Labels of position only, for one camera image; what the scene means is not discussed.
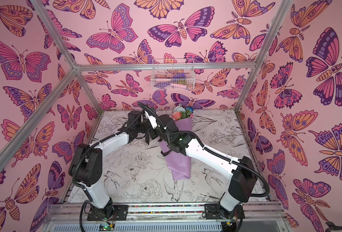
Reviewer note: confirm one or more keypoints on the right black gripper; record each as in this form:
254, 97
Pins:
162, 126

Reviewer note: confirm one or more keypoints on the pink purple wrapping paper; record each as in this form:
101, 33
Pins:
179, 164

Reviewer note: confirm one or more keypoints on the pink fake rose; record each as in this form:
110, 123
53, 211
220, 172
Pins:
177, 115

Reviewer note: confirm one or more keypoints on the blue fake flower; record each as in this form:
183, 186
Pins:
189, 110

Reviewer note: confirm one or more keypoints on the black ribbon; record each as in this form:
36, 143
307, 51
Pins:
164, 154

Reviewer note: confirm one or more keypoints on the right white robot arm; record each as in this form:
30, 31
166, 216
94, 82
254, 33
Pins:
245, 182

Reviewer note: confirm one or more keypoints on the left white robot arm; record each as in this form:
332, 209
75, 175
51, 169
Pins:
86, 168

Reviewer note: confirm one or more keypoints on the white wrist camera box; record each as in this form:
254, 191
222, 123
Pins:
152, 120

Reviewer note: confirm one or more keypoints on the white wire basket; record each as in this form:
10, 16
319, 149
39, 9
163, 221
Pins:
176, 74

